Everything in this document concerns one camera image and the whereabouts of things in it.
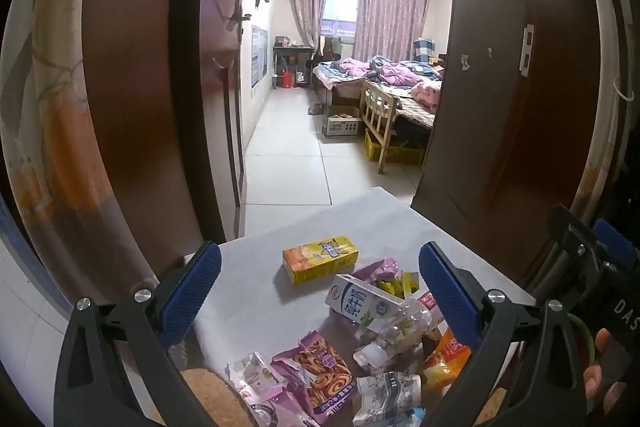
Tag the pink blanket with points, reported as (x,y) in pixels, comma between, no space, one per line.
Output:
(395,72)

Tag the yellow snack box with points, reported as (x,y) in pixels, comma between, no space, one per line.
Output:
(320,259)

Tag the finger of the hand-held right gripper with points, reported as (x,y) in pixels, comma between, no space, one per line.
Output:
(612,239)
(567,232)

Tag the pink window curtain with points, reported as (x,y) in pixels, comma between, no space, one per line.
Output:
(310,2)
(392,17)

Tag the window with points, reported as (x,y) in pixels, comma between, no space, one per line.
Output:
(342,2)

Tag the clear plastic bottle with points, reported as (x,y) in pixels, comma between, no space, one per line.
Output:
(400,327)

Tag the plaid pillow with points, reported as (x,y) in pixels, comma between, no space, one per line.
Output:
(424,49)

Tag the purple cookie bag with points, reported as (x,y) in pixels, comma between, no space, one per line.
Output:
(322,369)

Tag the person's right hand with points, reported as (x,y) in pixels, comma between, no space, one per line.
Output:
(597,379)

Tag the dark desk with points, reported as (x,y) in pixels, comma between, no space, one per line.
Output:
(295,54)

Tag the wall poster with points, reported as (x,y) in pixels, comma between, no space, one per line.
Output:
(259,57)

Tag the red bucket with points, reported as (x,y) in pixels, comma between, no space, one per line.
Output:
(286,81)

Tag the yellow crinkled wrapper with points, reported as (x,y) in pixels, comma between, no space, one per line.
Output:
(400,289)

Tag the floral door curtain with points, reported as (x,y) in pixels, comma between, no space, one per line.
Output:
(45,107)

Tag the white milk carton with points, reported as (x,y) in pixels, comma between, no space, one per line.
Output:
(355,302)

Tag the white plastic crate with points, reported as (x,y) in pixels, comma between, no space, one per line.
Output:
(341,123)

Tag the orange snack bag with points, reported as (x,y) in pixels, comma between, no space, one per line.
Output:
(445,362)

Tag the yellow plastic crate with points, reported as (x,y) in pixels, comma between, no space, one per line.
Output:
(400,154)

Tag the red and white wrapper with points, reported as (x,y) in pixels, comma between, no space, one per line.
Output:
(431,304)

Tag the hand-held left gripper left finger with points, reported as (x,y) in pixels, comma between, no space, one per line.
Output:
(195,294)

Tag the brown wooden door frame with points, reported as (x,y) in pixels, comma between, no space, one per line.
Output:
(500,107)

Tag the pair of shoes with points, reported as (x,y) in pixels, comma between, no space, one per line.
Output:
(315,109)

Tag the bed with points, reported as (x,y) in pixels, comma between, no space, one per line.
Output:
(345,82)

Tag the wooden chair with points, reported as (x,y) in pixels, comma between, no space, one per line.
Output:
(380,107)

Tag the brown wooden door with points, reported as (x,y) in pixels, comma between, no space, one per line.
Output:
(220,57)

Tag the small purple wrapper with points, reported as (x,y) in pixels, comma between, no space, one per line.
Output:
(377,268)

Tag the white and pink wrapper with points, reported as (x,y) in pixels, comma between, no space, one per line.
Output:
(255,377)

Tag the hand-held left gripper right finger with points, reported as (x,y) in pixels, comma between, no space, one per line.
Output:
(450,299)

